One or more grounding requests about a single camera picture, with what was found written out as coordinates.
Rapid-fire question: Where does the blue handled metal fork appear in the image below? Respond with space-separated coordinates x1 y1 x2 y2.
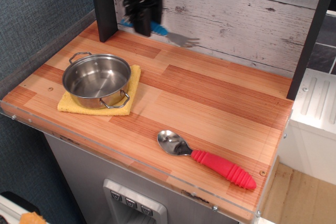
120 19 199 48

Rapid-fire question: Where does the small stainless steel pot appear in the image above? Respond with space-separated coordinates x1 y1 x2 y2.
62 52 131 109

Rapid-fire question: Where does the yellow folded cloth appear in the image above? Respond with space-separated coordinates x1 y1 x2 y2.
57 65 141 116

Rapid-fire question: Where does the clear acrylic edge guard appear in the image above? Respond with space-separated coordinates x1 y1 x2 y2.
0 100 262 219

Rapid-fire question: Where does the grey toy fridge cabinet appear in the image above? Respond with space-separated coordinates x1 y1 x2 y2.
45 134 237 223

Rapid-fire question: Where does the silver dispenser panel with buttons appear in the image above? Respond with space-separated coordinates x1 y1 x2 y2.
103 179 168 223

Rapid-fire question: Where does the white toy sink drainboard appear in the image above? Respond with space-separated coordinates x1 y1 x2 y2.
278 69 335 184

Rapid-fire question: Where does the orange and black object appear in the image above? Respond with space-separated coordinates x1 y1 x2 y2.
1 191 48 223

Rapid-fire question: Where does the red handled metal spoon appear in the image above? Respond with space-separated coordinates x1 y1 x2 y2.
157 130 257 190

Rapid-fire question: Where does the black right upright post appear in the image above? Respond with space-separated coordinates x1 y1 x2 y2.
286 0 331 101

